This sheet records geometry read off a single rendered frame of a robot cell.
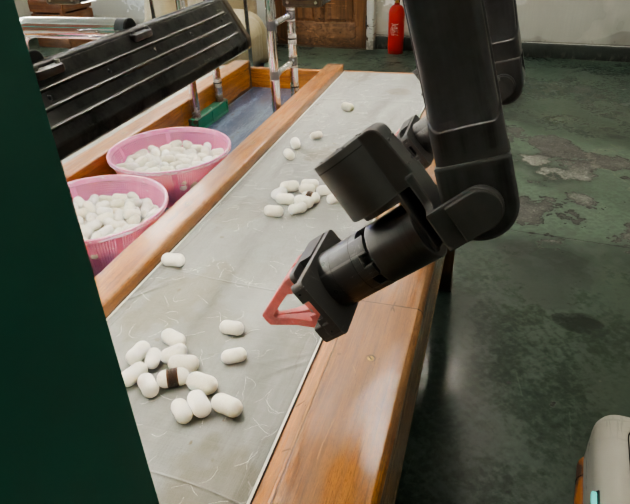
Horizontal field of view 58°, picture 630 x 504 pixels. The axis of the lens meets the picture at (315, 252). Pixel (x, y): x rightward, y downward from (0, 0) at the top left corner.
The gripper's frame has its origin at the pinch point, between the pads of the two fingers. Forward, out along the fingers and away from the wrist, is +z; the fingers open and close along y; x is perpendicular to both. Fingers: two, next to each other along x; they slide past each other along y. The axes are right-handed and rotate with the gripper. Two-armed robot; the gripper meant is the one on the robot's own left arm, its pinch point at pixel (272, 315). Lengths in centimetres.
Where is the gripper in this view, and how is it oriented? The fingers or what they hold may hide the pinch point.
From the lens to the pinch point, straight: 59.8
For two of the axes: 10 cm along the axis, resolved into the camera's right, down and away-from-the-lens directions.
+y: -2.8, 5.1, -8.2
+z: -7.2, 4.5, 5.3
